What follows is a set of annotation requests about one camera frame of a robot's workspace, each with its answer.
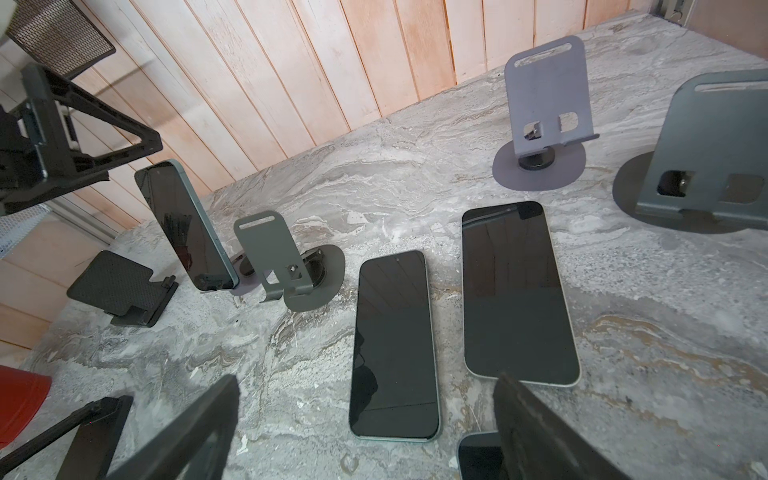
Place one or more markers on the white wire mesh shelf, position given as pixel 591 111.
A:
pixel 15 227

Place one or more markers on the green-edged smartphone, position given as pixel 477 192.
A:
pixel 479 456

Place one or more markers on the purple round stand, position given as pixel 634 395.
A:
pixel 550 116

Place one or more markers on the black folding phone stand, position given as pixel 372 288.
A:
pixel 98 425
pixel 122 288

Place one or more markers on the black folding phone stand front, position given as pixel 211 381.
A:
pixel 98 425

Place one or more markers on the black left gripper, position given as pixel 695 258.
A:
pixel 61 139

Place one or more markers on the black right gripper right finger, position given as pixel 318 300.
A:
pixel 537 444

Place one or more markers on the red pencil cup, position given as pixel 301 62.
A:
pixel 22 394

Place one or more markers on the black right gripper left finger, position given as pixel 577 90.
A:
pixel 196 444

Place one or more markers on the black wire mesh basket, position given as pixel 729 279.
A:
pixel 58 35

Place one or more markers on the teal smartphone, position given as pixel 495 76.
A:
pixel 394 391

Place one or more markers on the grey round empty phone stand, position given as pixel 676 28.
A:
pixel 708 171

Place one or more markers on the green smartphone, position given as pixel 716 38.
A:
pixel 172 199

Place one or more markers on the grey round stand middle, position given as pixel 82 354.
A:
pixel 304 281

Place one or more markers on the silver-edged smartphone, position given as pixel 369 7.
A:
pixel 515 316

